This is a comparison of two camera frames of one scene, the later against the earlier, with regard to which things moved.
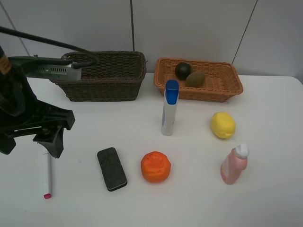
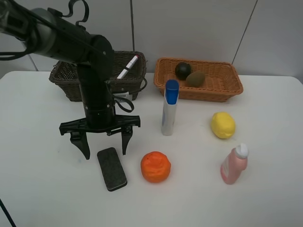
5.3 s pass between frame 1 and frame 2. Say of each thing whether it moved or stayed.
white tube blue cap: stayed
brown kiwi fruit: stayed
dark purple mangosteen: stayed
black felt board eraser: stayed
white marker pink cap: moved
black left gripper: moved
